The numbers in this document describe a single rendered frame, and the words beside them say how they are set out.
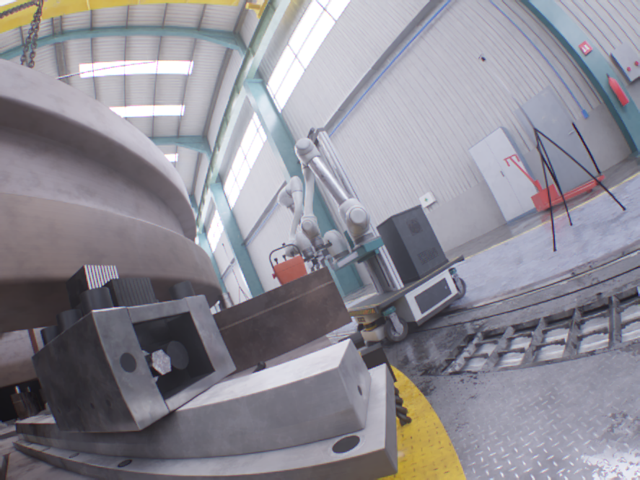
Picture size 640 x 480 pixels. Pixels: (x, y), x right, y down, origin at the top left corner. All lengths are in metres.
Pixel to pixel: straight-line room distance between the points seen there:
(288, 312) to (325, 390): 1.29
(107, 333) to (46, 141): 1.00
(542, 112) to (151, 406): 7.19
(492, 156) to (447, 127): 1.67
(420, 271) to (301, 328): 0.99
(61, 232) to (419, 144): 8.07
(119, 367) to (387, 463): 0.43
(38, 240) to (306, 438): 0.84
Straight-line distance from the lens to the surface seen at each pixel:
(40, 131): 1.36
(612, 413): 0.81
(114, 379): 0.52
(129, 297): 0.68
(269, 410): 0.46
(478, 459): 0.82
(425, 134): 8.19
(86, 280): 0.77
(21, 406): 4.48
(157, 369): 0.58
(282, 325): 1.68
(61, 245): 0.96
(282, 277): 1.70
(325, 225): 11.14
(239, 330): 1.70
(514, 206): 6.78
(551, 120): 7.05
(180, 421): 0.59
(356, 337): 1.10
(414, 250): 2.17
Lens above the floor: 0.57
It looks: 9 degrees up
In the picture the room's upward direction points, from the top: 25 degrees counter-clockwise
